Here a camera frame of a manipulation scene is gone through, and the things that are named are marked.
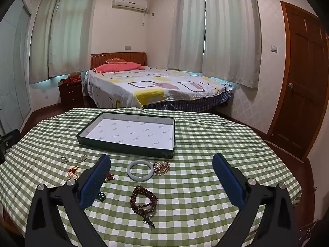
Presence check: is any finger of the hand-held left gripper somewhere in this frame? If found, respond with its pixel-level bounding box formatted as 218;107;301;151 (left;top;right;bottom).
0;129;21;164

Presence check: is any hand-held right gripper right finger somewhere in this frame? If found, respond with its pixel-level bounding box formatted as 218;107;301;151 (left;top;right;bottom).
212;153;302;247

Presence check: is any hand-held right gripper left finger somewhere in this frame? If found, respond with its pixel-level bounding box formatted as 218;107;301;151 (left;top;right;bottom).
24;154;111;247

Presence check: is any gold filigree ornament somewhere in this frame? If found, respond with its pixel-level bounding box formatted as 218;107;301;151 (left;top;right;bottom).
67;166;80;179

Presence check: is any pale jade bangle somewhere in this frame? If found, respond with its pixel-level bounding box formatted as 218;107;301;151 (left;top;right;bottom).
127;160;155;182

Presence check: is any dark red beaded bracelet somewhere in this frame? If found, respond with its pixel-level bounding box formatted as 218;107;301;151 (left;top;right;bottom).
130;185;158;229

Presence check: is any dark green jewelry box tray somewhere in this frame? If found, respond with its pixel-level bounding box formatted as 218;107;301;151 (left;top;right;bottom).
76;111;175;158

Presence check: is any gold pearl brooch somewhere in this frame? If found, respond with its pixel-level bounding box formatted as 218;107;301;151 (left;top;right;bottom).
152;160;170;176

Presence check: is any green checked tablecloth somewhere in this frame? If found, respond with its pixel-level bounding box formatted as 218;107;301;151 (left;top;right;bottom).
0;107;302;247

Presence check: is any dark wooden nightstand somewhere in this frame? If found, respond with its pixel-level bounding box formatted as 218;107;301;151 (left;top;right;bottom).
59;79;84;110

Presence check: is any blue plaid bed sheet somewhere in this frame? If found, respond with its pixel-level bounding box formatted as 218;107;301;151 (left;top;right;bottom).
144;90;233;112

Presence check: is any white curtain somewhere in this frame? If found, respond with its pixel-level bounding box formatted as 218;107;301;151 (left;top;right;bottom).
29;0;63;84
168;0;206;72
202;0;262;88
49;0;95;78

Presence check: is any bed with patterned sheet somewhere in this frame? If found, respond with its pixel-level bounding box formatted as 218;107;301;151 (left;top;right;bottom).
83;65;235;112

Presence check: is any pink pillow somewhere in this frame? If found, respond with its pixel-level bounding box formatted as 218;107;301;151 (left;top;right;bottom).
93;62;145;74

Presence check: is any brown wooden door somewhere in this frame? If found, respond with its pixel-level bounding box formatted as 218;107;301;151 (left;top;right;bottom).
266;1;327;160

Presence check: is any wooden headboard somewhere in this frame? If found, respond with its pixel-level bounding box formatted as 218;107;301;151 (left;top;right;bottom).
90;52;147;70

